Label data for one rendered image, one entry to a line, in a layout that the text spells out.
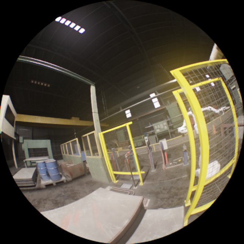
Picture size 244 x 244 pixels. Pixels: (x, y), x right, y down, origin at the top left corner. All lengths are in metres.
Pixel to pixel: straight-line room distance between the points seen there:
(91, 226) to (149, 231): 0.12
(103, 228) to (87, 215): 0.05
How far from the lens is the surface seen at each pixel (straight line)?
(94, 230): 0.20
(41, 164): 4.04
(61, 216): 0.26
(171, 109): 10.39
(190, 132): 0.92
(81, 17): 9.50
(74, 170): 3.84
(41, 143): 10.05
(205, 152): 0.56
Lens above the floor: 1.50
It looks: 12 degrees up
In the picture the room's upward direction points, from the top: 15 degrees counter-clockwise
